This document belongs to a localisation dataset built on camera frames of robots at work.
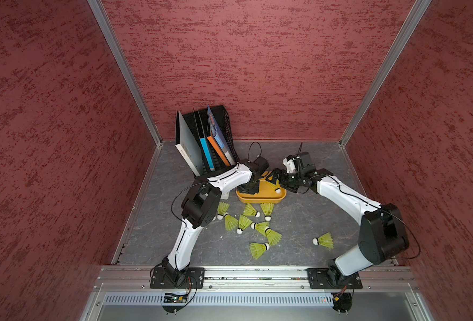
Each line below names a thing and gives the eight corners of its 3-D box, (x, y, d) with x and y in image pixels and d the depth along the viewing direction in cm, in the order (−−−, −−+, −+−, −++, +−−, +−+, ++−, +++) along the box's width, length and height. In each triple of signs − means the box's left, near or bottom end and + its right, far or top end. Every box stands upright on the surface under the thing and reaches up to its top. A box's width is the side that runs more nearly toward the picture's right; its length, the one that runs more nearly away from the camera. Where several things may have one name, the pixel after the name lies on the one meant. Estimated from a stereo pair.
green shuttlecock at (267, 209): (261, 221, 90) (262, 216, 87) (260, 207, 95) (261, 202, 91) (274, 221, 91) (275, 216, 87) (272, 207, 95) (274, 202, 91)
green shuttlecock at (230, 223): (218, 222, 90) (218, 220, 88) (226, 213, 93) (226, 211, 91) (231, 233, 87) (231, 231, 85) (239, 224, 90) (239, 222, 88)
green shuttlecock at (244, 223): (232, 227, 88) (231, 223, 85) (242, 216, 92) (242, 212, 88) (240, 235, 86) (240, 232, 83) (251, 224, 90) (251, 220, 86)
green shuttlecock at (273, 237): (260, 237, 86) (260, 234, 83) (265, 228, 89) (266, 225, 86) (276, 248, 83) (277, 245, 80) (281, 238, 86) (282, 235, 83)
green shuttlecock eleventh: (313, 248, 83) (316, 245, 80) (310, 236, 87) (313, 232, 83) (330, 248, 83) (334, 245, 80) (326, 236, 87) (330, 232, 83)
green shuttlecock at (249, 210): (243, 215, 92) (243, 211, 89) (246, 207, 95) (246, 203, 91) (258, 220, 90) (258, 216, 87) (261, 212, 93) (261, 208, 90)
